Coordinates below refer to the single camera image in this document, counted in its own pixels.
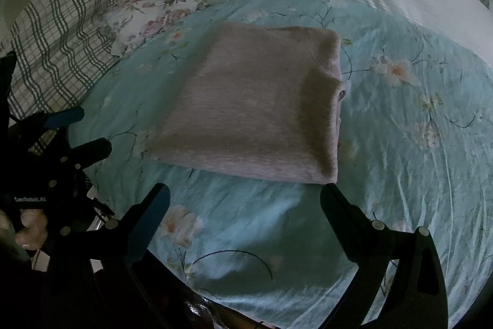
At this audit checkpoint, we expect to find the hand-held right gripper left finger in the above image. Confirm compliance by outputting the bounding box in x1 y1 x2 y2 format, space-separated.
42 183 172 329

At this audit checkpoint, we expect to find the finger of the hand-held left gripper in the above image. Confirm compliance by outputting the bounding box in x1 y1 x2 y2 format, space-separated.
58 138 113 170
11 106 85 130

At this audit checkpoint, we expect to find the person's left hand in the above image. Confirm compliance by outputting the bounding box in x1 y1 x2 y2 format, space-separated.
0 209 49 250

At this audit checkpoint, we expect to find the white floral pillow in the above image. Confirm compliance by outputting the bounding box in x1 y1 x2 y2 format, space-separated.
102 0 224 58

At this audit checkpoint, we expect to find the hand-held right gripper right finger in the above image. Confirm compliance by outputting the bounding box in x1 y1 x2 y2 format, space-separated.
320 183 449 329

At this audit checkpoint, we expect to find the blue floral bedsheet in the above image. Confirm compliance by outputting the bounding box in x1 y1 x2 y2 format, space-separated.
67 0 493 329

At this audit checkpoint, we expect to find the green plaid cloth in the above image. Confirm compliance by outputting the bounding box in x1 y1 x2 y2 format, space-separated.
8 0 185 156

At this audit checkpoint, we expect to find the brown wooden bed frame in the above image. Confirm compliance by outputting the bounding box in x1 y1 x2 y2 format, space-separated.
181 290 278 329

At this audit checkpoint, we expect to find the grey garment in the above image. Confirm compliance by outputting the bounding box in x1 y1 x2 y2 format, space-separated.
148 22 347 185

